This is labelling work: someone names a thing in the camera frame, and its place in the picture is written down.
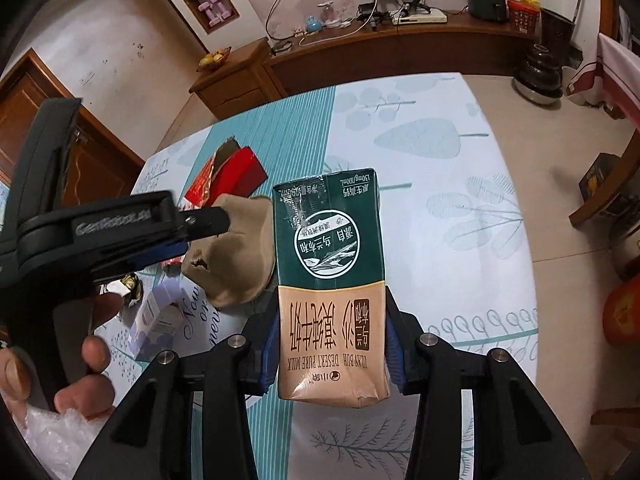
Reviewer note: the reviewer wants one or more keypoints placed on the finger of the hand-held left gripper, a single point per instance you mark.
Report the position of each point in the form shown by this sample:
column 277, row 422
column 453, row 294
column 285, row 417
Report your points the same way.
column 170, row 255
column 210, row 221

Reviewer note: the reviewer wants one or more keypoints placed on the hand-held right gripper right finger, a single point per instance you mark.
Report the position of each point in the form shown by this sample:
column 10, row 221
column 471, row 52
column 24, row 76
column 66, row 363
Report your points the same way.
column 395, row 365

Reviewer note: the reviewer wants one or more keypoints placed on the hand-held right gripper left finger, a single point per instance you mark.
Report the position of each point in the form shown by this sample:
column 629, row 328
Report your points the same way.
column 270, row 360

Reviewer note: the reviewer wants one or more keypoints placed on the brown paper pulp cup holder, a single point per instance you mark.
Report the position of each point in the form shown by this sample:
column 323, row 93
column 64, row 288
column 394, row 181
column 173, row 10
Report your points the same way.
column 235, row 260

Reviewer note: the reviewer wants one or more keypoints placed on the green and tan milk carton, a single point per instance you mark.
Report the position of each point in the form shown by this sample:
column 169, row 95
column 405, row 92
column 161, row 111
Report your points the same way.
column 330, row 285

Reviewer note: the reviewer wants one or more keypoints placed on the person's left hand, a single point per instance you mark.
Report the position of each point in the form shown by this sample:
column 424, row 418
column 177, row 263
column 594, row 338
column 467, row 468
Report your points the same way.
column 95, row 352

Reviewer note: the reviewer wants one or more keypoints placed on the red foil-lined packet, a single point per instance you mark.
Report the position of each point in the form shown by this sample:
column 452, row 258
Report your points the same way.
column 235, row 175

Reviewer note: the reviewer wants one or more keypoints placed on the crumpled silver foil wrapper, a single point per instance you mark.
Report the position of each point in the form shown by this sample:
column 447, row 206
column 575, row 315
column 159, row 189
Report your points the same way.
column 125, row 286

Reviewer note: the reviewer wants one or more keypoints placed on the white and blue carton box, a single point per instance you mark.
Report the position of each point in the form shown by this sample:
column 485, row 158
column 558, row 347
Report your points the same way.
column 152, row 315

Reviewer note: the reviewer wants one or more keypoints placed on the brown wooden door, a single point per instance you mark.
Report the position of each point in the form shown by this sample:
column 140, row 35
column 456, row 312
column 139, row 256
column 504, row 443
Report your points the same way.
column 45, row 110

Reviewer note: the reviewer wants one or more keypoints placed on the low wooden side cabinet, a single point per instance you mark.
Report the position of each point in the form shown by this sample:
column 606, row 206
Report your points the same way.
column 235, row 85

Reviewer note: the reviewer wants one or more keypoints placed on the fruit bowl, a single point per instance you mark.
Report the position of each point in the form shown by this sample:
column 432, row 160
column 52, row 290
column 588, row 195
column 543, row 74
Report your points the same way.
column 214, row 58

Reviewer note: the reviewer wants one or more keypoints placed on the leaf-print tablecloth with teal stripe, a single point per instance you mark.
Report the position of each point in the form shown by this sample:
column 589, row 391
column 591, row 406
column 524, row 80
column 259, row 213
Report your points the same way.
column 450, row 185

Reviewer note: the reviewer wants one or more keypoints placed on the clear bubble wrap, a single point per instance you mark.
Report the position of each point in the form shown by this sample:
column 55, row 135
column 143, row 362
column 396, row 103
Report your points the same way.
column 60, row 435

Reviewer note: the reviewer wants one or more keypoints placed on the pink dumbbells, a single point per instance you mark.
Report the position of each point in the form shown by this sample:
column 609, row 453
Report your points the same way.
column 214, row 11

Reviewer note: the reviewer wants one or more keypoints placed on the small blue teapot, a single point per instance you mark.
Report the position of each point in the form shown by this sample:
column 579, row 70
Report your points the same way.
column 314, row 24

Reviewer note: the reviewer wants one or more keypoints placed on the orange plastic bucket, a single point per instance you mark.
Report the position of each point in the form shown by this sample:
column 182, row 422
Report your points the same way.
column 624, row 315

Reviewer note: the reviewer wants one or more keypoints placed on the long wooden television cabinet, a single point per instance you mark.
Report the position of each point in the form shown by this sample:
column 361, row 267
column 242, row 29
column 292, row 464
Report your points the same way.
column 400, row 55

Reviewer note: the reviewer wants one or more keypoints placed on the wooden side table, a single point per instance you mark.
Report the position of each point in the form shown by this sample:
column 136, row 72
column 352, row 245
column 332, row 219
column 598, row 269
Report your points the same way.
column 605, row 195

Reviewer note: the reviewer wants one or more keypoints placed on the dark cardboard box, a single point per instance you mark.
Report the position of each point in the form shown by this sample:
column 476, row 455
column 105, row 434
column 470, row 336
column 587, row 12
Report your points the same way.
column 597, row 177

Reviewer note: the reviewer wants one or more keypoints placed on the white set-top box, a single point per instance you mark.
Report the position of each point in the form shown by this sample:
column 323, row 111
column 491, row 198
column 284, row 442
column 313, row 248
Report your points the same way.
column 419, row 16

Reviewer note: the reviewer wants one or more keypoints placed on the dark stacked ceramic pot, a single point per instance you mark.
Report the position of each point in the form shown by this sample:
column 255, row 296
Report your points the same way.
column 539, row 77

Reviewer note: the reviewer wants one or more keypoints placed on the dark grey small appliance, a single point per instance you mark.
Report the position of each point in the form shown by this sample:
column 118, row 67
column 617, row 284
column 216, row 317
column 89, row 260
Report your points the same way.
column 487, row 0

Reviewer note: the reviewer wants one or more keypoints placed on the red basket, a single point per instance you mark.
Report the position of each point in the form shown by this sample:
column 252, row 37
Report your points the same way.
column 524, row 17

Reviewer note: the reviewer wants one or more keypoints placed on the dark square bin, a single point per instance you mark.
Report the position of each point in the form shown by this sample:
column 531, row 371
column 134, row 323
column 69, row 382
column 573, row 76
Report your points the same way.
column 560, row 32

